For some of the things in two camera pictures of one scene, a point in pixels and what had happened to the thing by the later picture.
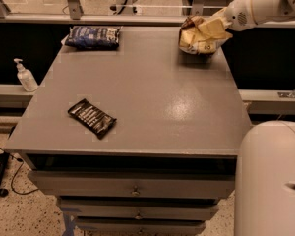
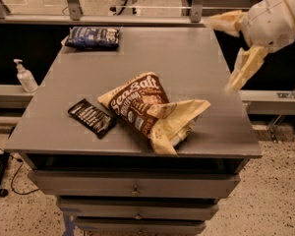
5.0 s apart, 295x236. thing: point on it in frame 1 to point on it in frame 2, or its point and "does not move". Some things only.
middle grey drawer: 135,208 does not move
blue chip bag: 105,37 does not move
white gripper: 238,15 to 270,24
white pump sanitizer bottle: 26,78 does not move
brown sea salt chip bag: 192,39 to 143,102
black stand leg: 1,158 does not move
